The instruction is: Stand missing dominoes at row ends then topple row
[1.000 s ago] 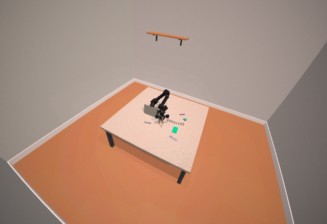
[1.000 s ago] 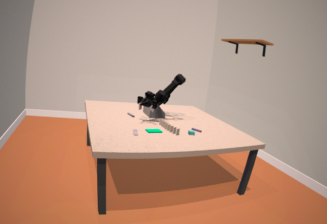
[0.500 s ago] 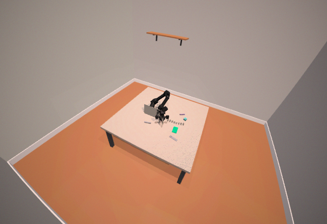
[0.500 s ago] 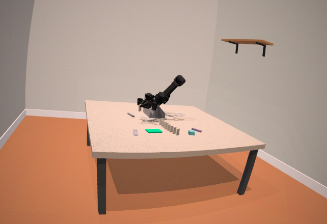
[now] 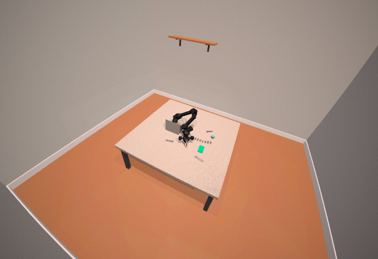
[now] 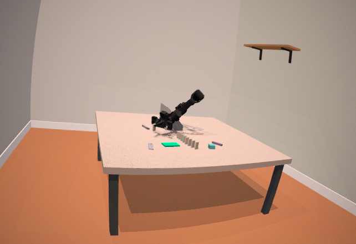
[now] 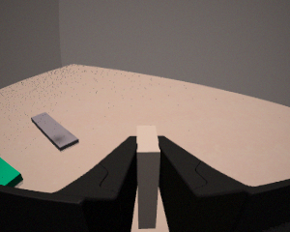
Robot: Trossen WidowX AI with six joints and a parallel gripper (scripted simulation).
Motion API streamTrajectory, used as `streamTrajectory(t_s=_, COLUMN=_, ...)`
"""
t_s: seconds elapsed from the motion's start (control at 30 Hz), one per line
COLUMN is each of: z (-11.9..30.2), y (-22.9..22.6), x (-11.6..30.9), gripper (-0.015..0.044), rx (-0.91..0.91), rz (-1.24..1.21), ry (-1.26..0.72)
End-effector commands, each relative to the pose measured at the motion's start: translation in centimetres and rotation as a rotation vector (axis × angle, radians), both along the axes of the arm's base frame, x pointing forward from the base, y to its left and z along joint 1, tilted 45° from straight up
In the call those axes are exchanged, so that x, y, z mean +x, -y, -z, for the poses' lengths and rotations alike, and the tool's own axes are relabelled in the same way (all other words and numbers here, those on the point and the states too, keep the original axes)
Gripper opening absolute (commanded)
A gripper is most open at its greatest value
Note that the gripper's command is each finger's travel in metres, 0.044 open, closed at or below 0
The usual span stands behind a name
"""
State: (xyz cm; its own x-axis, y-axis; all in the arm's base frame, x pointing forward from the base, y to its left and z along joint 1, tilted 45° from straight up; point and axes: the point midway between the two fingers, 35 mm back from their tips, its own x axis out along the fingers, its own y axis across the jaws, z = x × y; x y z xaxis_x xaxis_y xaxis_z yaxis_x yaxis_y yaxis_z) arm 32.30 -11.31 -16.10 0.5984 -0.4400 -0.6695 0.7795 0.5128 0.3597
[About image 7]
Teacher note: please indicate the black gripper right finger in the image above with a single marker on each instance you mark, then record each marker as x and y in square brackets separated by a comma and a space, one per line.
[198, 198]

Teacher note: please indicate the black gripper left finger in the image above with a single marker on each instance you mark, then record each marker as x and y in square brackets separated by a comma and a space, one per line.
[100, 201]

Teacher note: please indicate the green flat domino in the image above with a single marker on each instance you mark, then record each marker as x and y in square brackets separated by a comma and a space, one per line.
[9, 176]

